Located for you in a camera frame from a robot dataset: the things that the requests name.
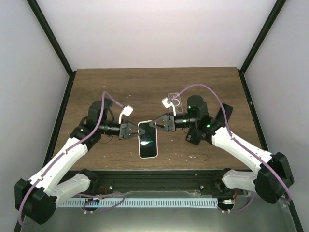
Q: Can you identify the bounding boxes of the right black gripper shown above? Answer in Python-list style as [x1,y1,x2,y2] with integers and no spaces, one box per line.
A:
[150,113,197,132]

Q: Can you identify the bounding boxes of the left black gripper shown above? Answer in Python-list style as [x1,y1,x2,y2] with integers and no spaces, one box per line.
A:
[99,119,145,140]

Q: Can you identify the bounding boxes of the beige phone case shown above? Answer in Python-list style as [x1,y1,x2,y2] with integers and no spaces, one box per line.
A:
[137,120,159,160]

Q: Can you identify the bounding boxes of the clear magsafe phone case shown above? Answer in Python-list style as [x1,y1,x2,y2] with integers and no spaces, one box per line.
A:
[167,92,183,115]

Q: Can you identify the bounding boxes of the black phone case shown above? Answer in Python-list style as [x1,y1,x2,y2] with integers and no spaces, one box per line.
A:
[185,127,201,145]

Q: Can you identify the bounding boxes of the red-cased smartphone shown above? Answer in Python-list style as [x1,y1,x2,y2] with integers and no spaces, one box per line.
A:
[216,103,234,123]

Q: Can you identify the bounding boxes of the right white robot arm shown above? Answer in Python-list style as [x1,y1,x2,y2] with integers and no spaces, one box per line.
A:
[149,95,294,204]

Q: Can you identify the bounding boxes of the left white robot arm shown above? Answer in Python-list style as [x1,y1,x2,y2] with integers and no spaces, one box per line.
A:
[14,99,145,224]

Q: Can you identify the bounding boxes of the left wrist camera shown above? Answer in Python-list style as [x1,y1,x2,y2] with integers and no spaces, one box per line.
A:
[118,105,134,124]

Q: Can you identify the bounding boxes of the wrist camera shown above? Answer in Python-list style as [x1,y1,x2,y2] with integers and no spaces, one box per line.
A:
[118,105,134,124]
[162,97,176,116]

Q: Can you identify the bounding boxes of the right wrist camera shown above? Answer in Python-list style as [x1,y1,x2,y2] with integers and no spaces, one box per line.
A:
[162,97,176,116]

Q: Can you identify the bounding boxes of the black aluminium frame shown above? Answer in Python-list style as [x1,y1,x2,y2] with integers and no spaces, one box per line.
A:
[13,0,309,232]

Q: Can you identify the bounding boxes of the light blue slotted cable duct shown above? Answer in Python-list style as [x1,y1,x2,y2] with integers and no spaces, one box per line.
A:
[59,198,218,209]

